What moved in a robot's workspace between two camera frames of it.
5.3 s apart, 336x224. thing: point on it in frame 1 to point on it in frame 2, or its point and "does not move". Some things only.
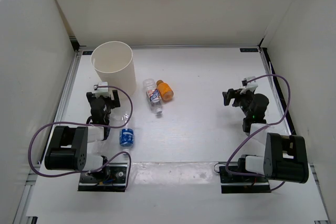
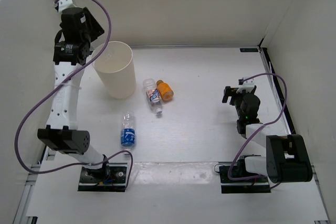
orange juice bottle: x=165 y=91 does not move
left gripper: x=116 y=104 to x=96 y=30
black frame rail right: x=286 y=115 does not move
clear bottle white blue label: x=153 y=95 does not move
